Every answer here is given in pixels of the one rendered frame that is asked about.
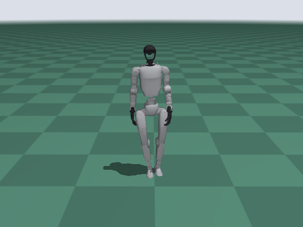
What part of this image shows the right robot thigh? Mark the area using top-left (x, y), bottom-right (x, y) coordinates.
top-left (135, 108), bottom-right (150, 147)

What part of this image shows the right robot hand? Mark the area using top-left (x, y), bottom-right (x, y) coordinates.
top-left (130, 107), bottom-right (137, 125)

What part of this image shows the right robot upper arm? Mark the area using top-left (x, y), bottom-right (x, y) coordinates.
top-left (131, 67), bottom-right (140, 94)

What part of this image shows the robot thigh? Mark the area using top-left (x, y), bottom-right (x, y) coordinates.
top-left (135, 108), bottom-right (150, 147)
top-left (155, 107), bottom-right (168, 146)

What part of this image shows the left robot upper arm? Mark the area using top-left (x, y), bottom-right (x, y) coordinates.
top-left (161, 66), bottom-right (171, 93)

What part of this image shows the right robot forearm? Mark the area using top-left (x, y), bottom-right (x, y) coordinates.
top-left (130, 88), bottom-right (137, 110)

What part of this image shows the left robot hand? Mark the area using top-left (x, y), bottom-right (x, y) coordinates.
top-left (164, 106), bottom-right (172, 126)

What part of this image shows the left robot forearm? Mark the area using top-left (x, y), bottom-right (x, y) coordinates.
top-left (165, 92), bottom-right (173, 111)

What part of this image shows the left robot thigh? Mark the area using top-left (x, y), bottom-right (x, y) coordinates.
top-left (155, 107), bottom-right (168, 146)

